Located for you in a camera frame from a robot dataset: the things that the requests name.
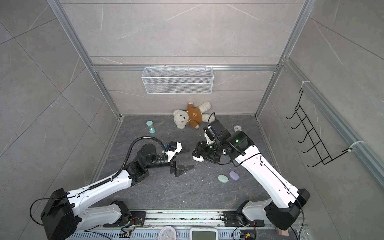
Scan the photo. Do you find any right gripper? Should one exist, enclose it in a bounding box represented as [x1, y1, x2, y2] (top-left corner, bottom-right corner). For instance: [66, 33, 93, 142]
[191, 140, 223, 162]

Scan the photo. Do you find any white teddy bear brown shirt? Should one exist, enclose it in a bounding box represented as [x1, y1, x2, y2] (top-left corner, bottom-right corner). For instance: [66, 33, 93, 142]
[173, 101, 216, 130]

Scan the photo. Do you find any white wire mesh basket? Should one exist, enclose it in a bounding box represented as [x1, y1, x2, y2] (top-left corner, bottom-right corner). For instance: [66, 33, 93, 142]
[142, 67, 214, 95]

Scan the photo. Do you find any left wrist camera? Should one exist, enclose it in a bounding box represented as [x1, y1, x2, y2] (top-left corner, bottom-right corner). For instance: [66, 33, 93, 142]
[163, 141, 182, 163]

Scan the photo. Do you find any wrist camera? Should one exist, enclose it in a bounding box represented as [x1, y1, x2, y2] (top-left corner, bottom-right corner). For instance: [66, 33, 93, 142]
[163, 141, 182, 163]
[204, 120, 231, 146]

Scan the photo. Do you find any purple earbud charging case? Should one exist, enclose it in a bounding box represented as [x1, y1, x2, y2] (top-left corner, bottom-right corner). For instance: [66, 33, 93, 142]
[229, 171, 240, 181]

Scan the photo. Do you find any white earbud charging case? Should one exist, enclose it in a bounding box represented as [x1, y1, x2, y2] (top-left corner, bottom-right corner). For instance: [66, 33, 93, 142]
[193, 156, 205, 162]

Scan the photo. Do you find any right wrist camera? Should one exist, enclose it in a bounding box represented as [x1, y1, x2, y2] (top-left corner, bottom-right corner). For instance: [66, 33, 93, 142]
[204, 120, 231, 146]

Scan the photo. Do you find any pink block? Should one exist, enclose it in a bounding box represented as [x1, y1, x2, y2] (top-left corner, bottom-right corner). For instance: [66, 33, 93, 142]
[277, 229, 290, 237]

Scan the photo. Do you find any green earbud charging case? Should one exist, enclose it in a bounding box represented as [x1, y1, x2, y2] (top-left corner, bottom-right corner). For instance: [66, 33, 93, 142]
[218, 175, 229, 184]

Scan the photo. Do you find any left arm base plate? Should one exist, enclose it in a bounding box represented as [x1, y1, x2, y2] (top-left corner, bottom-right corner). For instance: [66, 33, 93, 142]
[103, 211, 147, 228]

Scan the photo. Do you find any black corrugated cable hose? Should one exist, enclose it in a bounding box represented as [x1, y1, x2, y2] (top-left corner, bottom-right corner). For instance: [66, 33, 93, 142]
[110, 136, 167, 181]

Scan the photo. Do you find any black wall hook rack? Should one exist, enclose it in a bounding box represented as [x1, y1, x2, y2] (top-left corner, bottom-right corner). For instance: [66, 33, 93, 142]
[286, 89, 353, 168]

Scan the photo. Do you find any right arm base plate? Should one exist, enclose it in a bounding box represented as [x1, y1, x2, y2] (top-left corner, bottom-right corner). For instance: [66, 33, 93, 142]
[220, 211, 265, 227]

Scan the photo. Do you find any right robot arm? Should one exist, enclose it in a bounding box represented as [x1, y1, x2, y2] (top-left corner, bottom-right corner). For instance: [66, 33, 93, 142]
[193, 131, 311, 231]

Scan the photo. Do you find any small square clock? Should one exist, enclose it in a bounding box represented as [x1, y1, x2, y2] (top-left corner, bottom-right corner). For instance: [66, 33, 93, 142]
[234, 125, 242, 132]

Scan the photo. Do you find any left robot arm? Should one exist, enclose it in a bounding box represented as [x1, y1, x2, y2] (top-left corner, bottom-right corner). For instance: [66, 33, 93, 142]
[41, 142, 190, 240]

